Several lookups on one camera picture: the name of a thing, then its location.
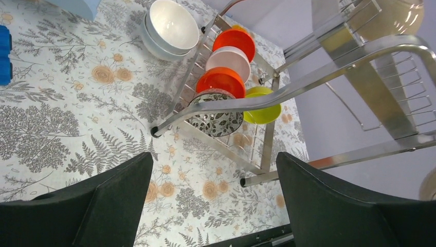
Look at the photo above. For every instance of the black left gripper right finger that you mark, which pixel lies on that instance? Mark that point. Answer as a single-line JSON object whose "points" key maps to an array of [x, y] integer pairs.
{"points": [[327, 211]]}

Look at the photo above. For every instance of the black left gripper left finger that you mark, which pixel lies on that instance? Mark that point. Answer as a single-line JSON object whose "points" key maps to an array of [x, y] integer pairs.
{"points": [[103, 210]]}

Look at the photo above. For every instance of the white bowl front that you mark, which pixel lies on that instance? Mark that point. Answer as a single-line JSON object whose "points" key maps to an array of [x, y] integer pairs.
{"points": [[155, 49]]}

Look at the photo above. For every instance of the beige bowl with flower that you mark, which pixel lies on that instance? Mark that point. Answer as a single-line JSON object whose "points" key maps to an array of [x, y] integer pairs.
{"points": [[427, 187]]}

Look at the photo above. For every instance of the white pink bowl in rack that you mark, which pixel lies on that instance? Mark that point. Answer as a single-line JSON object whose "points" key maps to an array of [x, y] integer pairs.
{"points": [[230, 57]]}

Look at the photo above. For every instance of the lime green bowl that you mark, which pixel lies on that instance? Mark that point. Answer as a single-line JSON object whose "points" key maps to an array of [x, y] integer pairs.
{"points": [[261, 116]]}

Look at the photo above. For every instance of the floral table mat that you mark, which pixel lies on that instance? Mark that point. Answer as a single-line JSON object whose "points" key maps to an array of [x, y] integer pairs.
{"points": [[83, 98]]}

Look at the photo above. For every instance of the leopard pattern bowl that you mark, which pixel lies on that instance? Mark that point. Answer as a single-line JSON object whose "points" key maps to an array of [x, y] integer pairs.
{"points": [[215, 124]]}

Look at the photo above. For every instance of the orange bowl lower front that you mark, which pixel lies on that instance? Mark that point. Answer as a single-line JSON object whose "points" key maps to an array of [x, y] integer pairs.
{"points": [[222, 78]]}

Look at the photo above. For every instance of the orange bowl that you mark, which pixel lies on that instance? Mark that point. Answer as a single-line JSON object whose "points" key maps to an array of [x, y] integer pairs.
{"points": [[236, 38], [222, 78]]}

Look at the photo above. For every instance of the blue toy block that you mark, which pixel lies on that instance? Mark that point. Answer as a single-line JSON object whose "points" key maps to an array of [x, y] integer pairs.
{"points": [[6, 48]]}

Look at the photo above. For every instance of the orange bowl lower rear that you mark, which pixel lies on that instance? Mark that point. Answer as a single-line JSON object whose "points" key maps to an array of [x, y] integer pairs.
{"points": [[236, 38]]}

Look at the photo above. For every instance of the small yellow cup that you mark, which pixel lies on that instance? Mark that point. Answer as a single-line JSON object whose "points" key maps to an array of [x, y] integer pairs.
{"points": [[240, 28]]}

